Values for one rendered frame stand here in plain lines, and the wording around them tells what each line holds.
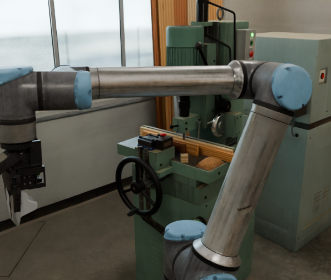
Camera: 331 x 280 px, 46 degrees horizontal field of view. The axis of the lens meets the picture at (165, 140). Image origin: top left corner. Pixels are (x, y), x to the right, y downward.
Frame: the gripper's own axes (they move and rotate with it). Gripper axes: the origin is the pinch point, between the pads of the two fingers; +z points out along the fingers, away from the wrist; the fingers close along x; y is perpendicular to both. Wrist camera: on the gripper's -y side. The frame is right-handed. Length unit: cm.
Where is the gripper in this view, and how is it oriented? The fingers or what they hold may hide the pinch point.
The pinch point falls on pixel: (13, 220)
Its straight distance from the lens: 102.4
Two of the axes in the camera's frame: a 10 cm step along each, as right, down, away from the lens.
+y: 8.1, -1.4, 5.8
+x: -5.9, -2.3, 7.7
